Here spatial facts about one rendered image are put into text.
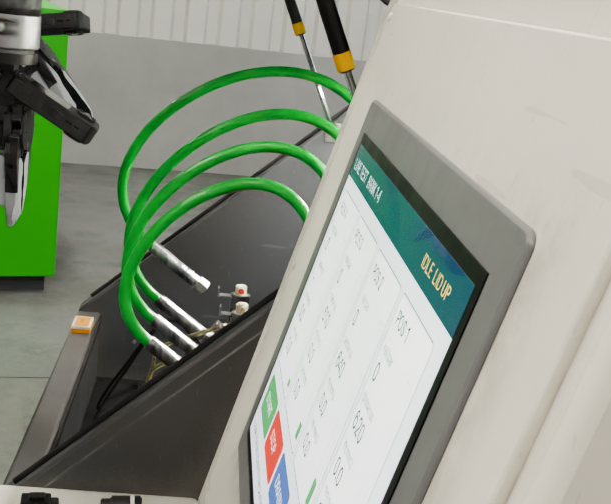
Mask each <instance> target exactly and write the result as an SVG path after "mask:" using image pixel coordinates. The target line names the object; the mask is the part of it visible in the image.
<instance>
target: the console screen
mask: <svg viewBox="0 0 611 504"><path fill-rule="evenodd" d="M535 244H536V233H535V231H534V230H533V229H532V228H531V227H530V226H528V225H527V224H526V223H525V222H524V221H522V220H521V219H520V218H519V217H518V216H516V215H515V214H514V213H513V212H511V211H510V210H509V209H508V208H507V207H505V206H504V205H503V204H502V203H501V202H499V201H498V200H497V199H496V198H495V197H493V196H492V195H491V194H490V193H488V192H487V191H486V190H485V189H484V188H482V187H481V186H480V185H479V184H478V183H476V182H475V181H474V180H473V179H472V178H470V177H469V176H468V175H467V174H466V173H464V172H463V171H462V170H461V169H459V168H458V167H457V166H456V165H455V164H453V163H452V162H451V161H450V160H449V159H447V158H446V157H445V156H444V155H443V154H441V153H440V152H439V151H438V150H437V149H435V148H434V147H433V146H432V145H430V144H429V143H428V142H427V141H426V140H424V139H423V138H422V137H421V136H420V135H418V134H417V133H416V132H415V131H414V130H412V129H411V128H410V127H409V126H408V125H406V124H405V123H404V122H403V121H401V120H400V119H399V118H398V117H397V116H395V115H394V114H393V113H392V112H391V111H389V110H388V109H387V108H386V107H385V106H383V105H382V104H381V103H380V102H378V101H377V100H374V101H373V102H372V103H371V105H370V108H369V110H368V113H367V115H366V118H365V120H364V123H363V125H362V128H361V130H360V133H359V136H358V138H357V141H356V143H355V146H354V148H353V151H352V154H351V156H350V159H349V161H348V164H347V166H346V169H345V172H344V174H343V177H342V179H341V182H340V184H339V187H338V190H337V192H336V195H335V197H334V200H333V202H332V205H331V207H330V210H329V213H328V215H327V218H326V220H325V223H324V225H323V228H322V231H321V233H320V236H319V238H318V241H317V243H316V246H315V249H314V251H313V254H312V256H311V259H310V261H309V264H308V266H307V269H306V272H305V274H304V277H303V279H302V282H301V284H300V287H299V290H298V292H297V295H296V297H295V300H294V302H293V305H292V308H291V310H290V313H289V315H288V318H287V320H286V323H285V325H284V328H283V331H282V333H281V336H280V338H279V341H278V343H277V346H276V349H275V351H274V354H273V356H272V359H271V361H270V364H269V367H268V369H267V372H266V374H265V377H264V379H263V382H262V385H261V387H260V390H259V392H258V395H257V397H256V400H255V402H254V405H253V408H252V410H251V413H250V415H249V418H248V420H247V423H246V426H245V428H244V431H243V433H242V436H241V438H240V441H239V445H238V463H239V499H240V504H422V502H423V499H424V497H425V495H426V493H427V490H428V488H429V486H430V484H431V481H432V479H433V477H434V475H435V472H436V470H437V468H438V466H439V463H440V461H441V459H442V457H443V454H444V452H445V450H446V448H447V445H448V443H449V441H450V439H451V436H452V434H453V432H454V430H455V427H456V425H457V423H458V421H459V418H460V416H461V414H462V412H463V409H464V407H465V405H466V403H467V400H468V398H469V396H470V394H471V391H472V389H473V387H474V385H475V382H476V380H477V378H478V376H479V373H480V371H481V369H482V367H483V364H484V362H485V360H486V358H487V355H488V353H489V351H490V349H491V346H492V344H493V342H494V340H495V337H496V335H497V333H498V330H499V328H500V326H501V324H502V321H503V319H504V317H505V315H506V312H507V310H508V308H509V306H510V303H511V301H512V299H513V297H514V294H515V292H516V290H517V288H518V285H519V283H520V281H521V279H522V276H523V274H524V272H525V270H526V267H527V265H528V263H529V261H530V258H531V256H532V254H533V251H534V248H535Z"/></svg>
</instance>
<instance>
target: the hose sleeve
mask: <svg viewBox="0 0 611 504"><path fill-rule="evenodd" d="M149 252H150V253H151V254H152V255H154V257H155V258H157V259H158V260H159V261H161V262H162V263H163V264H165V265H166V266H167V267H168V268H170V269H171V270H172V271H173V272H175V273H176V274H177V275H178V276H179V277H180V278H181V279H183V280H184V281H185V282H187V283H188V284H189V285H191V286H195V285H196V284H197V283H198V281H199V280H200V276H199V275H198V274H196V273H195V272H194V271H193V270H191V269H190V267H188V266H186V265H185V264H184V263H183V262H182V261H180V260H179V259H178V258H177V257H175V256H174V255H173V254H172V253H171V252H169V250H167V249H166V248H165V247H164V246H162V245H161V244H159V243H158V242H155V244H154V245H153V247H152V248H151V249H150V250H149Z"/></svg>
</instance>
